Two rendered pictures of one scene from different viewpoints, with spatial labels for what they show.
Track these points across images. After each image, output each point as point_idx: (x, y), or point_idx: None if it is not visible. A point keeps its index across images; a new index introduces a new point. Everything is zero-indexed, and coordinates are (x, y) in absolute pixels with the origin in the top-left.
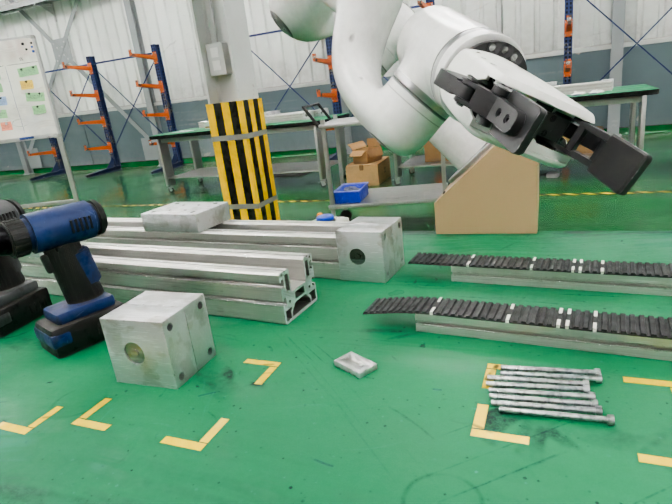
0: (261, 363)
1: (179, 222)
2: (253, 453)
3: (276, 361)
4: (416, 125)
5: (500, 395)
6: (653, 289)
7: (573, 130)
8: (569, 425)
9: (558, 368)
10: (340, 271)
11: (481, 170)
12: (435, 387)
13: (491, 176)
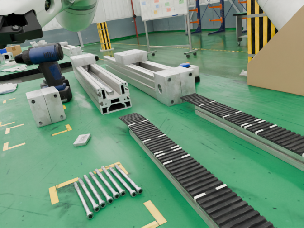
0: (68, 127)
1: (120, 59)
2: (6, 158)
3: (72, 128)
4: (60, 13)
5: (85, 178)
6: (287, 158)
7: (25, 19)
8: (78, 207)
9: (128, 178)
10: (156, 95)
11: (274, 43)
12: (83, 162)
13: (280, 49)
